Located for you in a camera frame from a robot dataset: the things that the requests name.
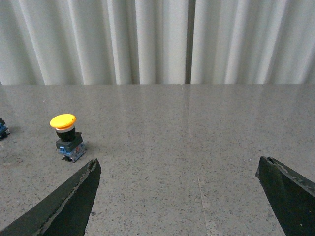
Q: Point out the green mushroom push button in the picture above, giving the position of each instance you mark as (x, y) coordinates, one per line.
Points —
(4, 131)

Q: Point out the white pleated curtain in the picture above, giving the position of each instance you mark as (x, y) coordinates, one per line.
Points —
(63, 42)

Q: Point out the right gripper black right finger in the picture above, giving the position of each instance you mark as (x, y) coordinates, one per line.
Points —
(291, 196)

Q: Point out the yellow mushroom push button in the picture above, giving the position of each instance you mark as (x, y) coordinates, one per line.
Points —
(70, 143)

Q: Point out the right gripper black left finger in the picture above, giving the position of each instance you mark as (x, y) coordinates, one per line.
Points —
(64, 212)

